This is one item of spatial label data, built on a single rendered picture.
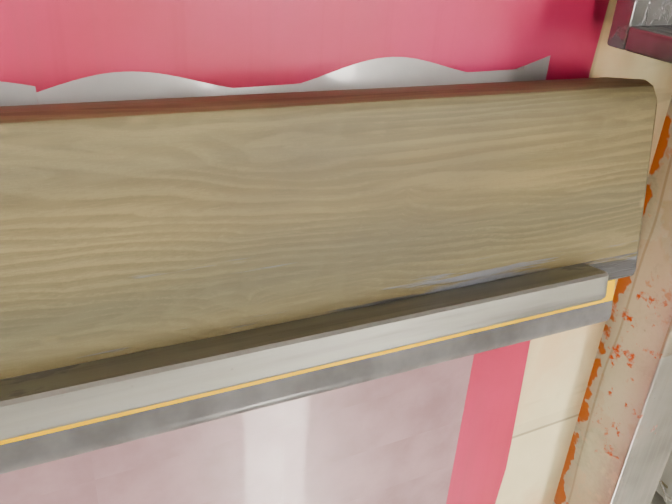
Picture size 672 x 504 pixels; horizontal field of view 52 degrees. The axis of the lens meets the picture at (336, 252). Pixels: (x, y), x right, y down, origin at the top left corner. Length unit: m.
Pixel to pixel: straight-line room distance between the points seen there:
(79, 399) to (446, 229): 0.12
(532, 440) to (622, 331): 0.08
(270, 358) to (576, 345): 0.22
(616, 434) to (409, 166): 0.23
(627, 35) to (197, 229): 0.16
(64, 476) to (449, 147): 0.18
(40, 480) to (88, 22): 0.16
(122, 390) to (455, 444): 0.21
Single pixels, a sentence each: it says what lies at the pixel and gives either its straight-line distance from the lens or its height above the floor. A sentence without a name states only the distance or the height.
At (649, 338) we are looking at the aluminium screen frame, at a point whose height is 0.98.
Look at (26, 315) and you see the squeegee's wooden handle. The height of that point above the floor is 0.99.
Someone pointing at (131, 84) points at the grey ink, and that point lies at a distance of 0.21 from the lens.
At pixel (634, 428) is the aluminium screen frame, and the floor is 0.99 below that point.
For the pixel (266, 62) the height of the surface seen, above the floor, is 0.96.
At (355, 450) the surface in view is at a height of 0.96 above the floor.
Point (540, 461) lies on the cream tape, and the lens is 0.42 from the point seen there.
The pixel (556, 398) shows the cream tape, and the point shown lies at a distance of 0.39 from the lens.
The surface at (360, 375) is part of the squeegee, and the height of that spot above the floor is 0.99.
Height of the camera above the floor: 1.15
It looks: 51 degrees down
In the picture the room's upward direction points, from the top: 136 degrees clockwise
